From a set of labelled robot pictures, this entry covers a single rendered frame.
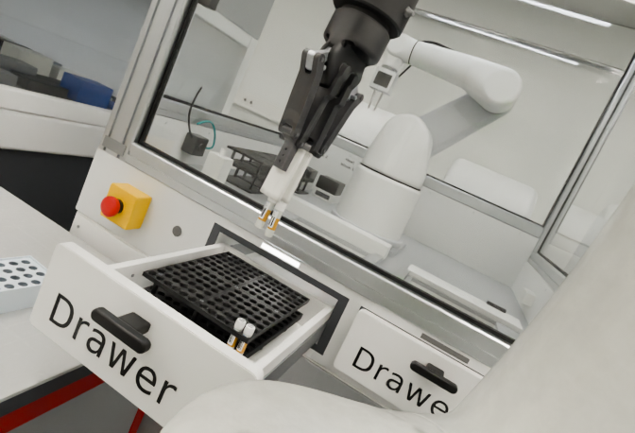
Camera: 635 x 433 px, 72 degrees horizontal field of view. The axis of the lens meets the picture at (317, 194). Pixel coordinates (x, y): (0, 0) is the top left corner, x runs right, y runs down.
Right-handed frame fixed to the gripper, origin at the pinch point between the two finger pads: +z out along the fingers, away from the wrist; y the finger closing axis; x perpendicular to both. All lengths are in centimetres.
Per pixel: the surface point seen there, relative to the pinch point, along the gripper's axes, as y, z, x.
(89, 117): -32, 16, -92
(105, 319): 13.8, 21.0, -2.1
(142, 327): 11.1, 20.6, 0.4
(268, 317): -9.4, 19.8, 2.3
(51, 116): -21, 19, -90
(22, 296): 7.2, 33.4, -25.7
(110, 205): -9.2, 22.3, -38.3
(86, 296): 11.4, 22.7, -8.8
